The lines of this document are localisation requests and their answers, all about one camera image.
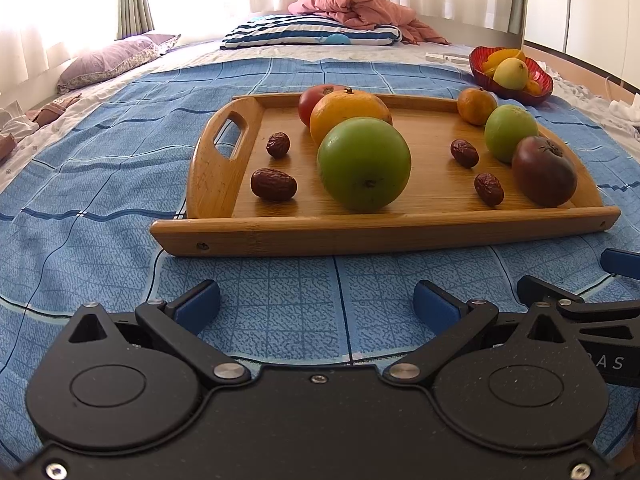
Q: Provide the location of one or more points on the large green apple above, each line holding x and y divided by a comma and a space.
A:
364, 165

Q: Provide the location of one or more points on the orange in bowl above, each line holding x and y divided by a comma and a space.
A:
532, 87

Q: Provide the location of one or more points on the red date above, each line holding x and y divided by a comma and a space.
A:
272, 184
489, 189
278, 145
464, 153

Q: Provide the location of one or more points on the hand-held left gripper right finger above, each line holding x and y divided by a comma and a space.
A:
435, 305

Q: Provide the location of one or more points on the small orange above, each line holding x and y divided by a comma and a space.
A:
476, 106

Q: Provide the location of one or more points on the blue striped pillow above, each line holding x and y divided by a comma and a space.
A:
310, 32

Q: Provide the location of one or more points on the pink clothing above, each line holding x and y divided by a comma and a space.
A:
47, 112

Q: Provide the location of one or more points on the large orange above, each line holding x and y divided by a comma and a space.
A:
350, 110

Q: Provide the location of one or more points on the pink blanket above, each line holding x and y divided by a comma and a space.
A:
360, 7

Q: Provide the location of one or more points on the dark purple tomato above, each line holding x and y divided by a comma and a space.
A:
544, 172

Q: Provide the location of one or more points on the purple pillow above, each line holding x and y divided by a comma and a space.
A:
110, 62

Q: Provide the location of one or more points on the red tomato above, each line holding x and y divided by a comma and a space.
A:
311, 105

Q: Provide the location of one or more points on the white sheer curtain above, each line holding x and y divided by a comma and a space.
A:
60, 10

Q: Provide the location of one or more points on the yellow starfruit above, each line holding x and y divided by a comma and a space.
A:
495, 59

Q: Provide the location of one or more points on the yellow green pear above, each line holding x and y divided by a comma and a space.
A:
511, 74

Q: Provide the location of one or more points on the wooden tray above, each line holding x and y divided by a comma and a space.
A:
430, 212

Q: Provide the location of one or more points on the small green apple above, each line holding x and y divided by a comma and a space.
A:
510, 132

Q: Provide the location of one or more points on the red glass bowl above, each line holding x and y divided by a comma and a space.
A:
482, 77

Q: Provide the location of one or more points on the white wardrobe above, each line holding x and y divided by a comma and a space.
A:
585, 10

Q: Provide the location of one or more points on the blue checked cloth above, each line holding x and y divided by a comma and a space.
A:
100, 210

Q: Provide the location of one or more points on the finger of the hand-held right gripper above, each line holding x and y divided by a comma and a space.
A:
605, 312
622, 262

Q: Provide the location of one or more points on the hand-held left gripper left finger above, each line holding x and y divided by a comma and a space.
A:
197, 305

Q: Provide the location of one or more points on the white clothing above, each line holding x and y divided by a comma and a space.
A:
625, 115

